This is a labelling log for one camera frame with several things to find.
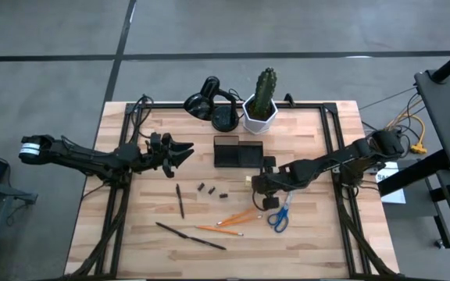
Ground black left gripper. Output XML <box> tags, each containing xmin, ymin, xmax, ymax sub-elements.
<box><xmin>145</xmin><ymin>132</ymin><xmax>195</xmax><ymax>180</ymax></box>

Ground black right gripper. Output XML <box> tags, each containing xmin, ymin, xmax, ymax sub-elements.
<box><xmin>251</xmin><ymin>156</ymin><xmax>291</xmax><ymax>210</ymax></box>

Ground blue-handled scissors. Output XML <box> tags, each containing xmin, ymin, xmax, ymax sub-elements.
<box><xmin>266</xmin><ymin>190</ymin><xmax>295</xmax><ymax>234</ymax></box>

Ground black pen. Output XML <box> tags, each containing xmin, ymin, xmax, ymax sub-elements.
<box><xmin>175</xmin><ymin>183</ymin><xmax>186</xmax><ymax>219</ymax></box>
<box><xmin>187</xmin><ymin>235</ymin><xmax>227</xmax><ymax>251</ymax></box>
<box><xmin>155</xmin><ymin>222</ymin><xmax>190</xmax><ymax>238</ymax></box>

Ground black mesh desk organizer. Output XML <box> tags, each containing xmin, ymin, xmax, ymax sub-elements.
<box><xmin>212</xmin><ymin>135</ymin><xmax>265</xmax><ymax>169</ymax></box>

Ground black desk lamp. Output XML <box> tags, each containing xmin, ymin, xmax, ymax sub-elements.
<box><xmin>183</xmin><ymin>76</ymin><xmax>245</xmax><ymax>133</ymax></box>

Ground white hexagonal plant pot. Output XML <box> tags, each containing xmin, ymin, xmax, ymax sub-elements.
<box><xmin>241</xmin><ymin>93</ymin><xmax>279</xmax><ymax>136</ymax></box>

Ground green cactus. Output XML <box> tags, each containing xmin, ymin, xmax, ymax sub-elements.
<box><xmin>251</xmin><ymin>67</ymin><xmax>278</xmax><ymax>120</ymax></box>

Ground white paper sheet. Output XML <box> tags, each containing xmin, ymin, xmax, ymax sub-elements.
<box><xmin>375</xmin><ymin>160</ymin><xmax>408</xmax><ymax>205</ymax></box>

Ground black table leg beam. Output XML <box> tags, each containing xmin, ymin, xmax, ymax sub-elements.
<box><xmin>377</xmin><ymin>150</ymin><xmax>450</xmax><ymax>198</ymax></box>

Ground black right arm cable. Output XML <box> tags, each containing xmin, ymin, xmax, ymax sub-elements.
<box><xmin>251</xmin><ymin>190</ymin><xmax>268</xmax><ymax>212</ymax></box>

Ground black aluminium table frame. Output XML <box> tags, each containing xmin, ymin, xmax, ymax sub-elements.
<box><xmin>62</xmin><ymin>93</ymin><xmax>402</xmax><ymax>280</ymax></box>

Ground black lamp cable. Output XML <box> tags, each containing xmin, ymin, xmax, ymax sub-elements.
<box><xmin>227</xmin><ymin>87</ymin><xmax>245</xmax><ymax>103</ymax></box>

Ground yellow cable bundle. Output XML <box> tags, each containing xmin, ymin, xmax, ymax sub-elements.
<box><xmin>383</xmin><ymin>112</ymin><xmax>429</xmax><ymax>155</ymax></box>

